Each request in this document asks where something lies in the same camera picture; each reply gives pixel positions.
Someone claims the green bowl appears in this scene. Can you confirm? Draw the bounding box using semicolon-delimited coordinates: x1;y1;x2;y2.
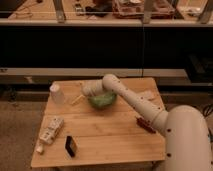
88;92;117;109

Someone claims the small white cube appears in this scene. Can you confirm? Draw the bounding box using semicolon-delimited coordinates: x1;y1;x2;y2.
36;146;44;155

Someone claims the brown snack bar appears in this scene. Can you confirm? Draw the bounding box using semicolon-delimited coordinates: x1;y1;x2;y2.
136;117;155;133

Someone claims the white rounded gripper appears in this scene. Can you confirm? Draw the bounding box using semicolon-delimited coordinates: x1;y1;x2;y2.
70;81;102;106

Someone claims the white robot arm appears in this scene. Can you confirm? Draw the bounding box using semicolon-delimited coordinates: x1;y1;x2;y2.
82;74;213;171

